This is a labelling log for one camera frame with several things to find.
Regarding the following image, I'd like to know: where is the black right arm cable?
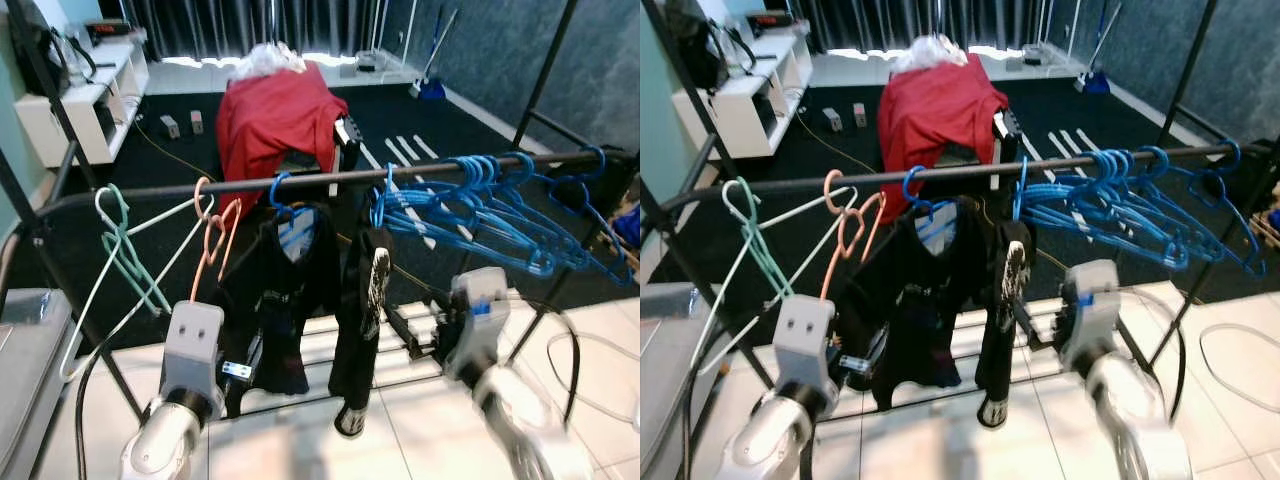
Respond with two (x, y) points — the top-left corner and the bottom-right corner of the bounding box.
(1120, 290), (1191, 421)
(520, 298), (583, 401)

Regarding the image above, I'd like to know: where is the pink wire hanger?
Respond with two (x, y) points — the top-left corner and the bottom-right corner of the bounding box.
(819, 168), (887, 301)
(189, 177), (244, 301)

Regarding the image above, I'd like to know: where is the black carpet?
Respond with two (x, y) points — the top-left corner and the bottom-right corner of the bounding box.
(0, 85), (641, 321)
(650, 75), (1280, 306)

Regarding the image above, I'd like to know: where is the black digital clock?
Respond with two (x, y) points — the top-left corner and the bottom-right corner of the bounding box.
(85, 18), (133, 46)
(745, 10), (796, 36)

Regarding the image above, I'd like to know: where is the black t-shirt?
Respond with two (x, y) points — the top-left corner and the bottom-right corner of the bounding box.
(836, 196), (976, 411)
(213, 200), (346, 398)

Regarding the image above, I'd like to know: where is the dark curtain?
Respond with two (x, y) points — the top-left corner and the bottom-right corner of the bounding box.
(800, 0), (1081, 53)
(120, 0), (416, 59)

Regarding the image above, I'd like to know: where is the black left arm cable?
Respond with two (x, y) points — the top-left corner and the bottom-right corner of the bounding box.
(72, 340), (116, 480)
(684, 335), (731, 480)

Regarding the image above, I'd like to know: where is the black office chair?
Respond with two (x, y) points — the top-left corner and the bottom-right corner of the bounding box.
(280, 115), (363, 181)
(945, 105), (1021, 171)

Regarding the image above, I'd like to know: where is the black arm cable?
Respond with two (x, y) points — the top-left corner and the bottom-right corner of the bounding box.
(520, 298), (583, 401)
(1120, 290), (1191, 421)
(684, 335), (731, 480)
(72, 340), (116, 480)

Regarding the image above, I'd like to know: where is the white wire hanger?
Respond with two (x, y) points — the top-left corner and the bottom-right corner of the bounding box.
(688, 176), (861, 373)
(58, 183), (216, 383)

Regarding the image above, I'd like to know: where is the green wire hanger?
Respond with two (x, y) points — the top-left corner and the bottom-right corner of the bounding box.
(100, 195), (173, 316)
(735, 193), (801, 303)

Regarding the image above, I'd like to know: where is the white shelf unit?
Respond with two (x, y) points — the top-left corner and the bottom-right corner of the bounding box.
(15, 38), (151, 166)
(672, 30), (813, 159)

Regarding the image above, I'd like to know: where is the white cable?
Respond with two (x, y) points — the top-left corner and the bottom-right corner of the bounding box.
(545, 330), (641, 426)
(1198, 322), (1280, 413)

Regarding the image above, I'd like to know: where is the blue mop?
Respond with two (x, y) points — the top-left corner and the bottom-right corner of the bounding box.
(408, 8), (461, 101)
(1075, 0), (1136, 96)

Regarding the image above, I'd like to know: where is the black bag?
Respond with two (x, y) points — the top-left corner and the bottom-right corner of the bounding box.
(8, 0), (73, 98)
(665, 0), (756, 93)

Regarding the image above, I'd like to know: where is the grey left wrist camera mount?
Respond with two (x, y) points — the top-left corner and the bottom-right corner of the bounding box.
(160, 300), (226, 399)
(775, 294), (837, 387)

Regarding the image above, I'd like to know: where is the red cloth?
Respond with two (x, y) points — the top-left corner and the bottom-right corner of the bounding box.
(215, 62), (351, 213)
(878, 52), (1011, 216)

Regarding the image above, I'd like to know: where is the black garment white print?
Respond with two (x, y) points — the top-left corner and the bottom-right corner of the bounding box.
(328, 225), (396, 438)
(975, 220), (1037, 429)

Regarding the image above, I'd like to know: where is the white plastic bag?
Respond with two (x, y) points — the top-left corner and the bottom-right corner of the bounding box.
(232, 42), (307, 81)
(893, 33), (969, 73)

